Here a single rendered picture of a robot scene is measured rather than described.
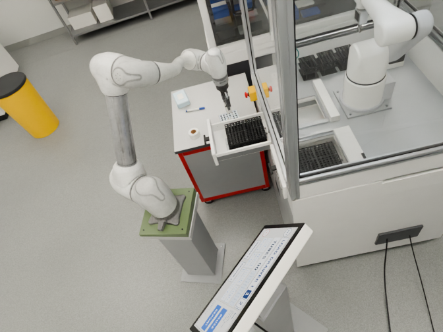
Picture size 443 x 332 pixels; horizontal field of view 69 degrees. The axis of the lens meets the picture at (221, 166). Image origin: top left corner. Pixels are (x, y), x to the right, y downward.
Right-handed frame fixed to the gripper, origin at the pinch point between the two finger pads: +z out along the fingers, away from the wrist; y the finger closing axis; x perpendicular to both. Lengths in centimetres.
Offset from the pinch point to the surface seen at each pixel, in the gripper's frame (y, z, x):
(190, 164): 3.7, 31.6, -35.8
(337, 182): 84, -11, 23
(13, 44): -419, 82, -230
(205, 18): -57, -30, 11
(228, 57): -55, 4, 20
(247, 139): 30.8, 0.1, 0.4
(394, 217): 92, 38, 57
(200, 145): 7.1, 14.2, -24.7
